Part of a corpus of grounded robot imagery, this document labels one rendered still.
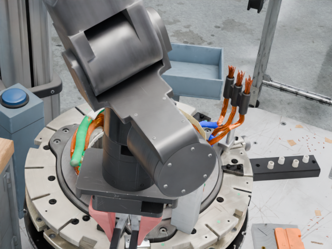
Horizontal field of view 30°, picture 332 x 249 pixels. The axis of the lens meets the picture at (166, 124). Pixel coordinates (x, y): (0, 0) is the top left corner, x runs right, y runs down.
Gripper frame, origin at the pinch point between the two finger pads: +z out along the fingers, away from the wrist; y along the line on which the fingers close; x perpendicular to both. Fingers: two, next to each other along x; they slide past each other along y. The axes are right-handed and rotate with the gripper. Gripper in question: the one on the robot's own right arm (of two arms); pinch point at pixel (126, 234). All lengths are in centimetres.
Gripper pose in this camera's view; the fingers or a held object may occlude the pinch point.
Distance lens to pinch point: 69.6
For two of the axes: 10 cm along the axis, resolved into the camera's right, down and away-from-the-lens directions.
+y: 9.9, 1.1, -0.1
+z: -0.9, 8.0, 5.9
